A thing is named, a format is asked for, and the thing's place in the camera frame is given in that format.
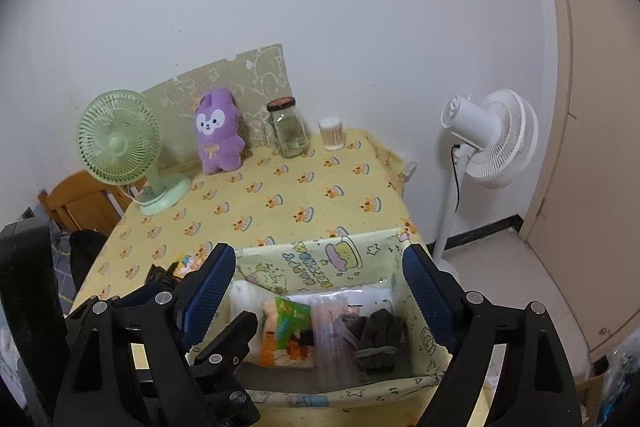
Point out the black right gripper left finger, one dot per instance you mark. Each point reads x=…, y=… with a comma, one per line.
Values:
x=127, y=363

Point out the beige door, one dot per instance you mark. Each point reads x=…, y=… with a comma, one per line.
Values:
x=583, y=221

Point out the beige patterned wall board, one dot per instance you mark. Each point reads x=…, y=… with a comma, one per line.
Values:
x=254, y=78

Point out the dark grey gloves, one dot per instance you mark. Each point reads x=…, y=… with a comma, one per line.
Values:
x=375, y=341

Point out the white standing fan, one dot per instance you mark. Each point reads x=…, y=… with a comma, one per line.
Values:
x=497, y=139

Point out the wooden bed headboard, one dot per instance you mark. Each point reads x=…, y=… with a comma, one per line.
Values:
x=82, y=202

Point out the black plastic bag roll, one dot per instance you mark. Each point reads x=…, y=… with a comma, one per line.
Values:
x=163, y=276

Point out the green orange tissue box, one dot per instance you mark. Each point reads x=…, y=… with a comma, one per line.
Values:
x=287, y=335

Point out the green desk fan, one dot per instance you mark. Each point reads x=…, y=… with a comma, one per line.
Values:
x=119, y=143

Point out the yellow cake pattern tablecloth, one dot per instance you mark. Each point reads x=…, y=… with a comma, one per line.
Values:
x=271, y=200

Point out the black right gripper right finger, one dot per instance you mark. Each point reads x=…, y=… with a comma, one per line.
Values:
x=535, y=387

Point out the patterned fabric storage box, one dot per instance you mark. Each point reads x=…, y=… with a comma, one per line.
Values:
x=321, y=266

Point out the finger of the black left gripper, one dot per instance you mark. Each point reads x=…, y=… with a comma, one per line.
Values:
x=214, y=372

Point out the cotton swab container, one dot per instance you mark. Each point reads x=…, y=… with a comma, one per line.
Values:
x=332, y=133

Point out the clear plastic straw pack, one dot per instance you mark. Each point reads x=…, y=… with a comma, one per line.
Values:
x=336, y=367

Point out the purple plush rabbit toy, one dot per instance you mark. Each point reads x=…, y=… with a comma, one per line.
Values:
x=217, y=122

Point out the glass jar with dark lid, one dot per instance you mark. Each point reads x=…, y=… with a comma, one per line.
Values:
x=284, y=129

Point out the black cloth on bed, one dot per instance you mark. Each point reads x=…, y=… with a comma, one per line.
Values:
x=85, y=245

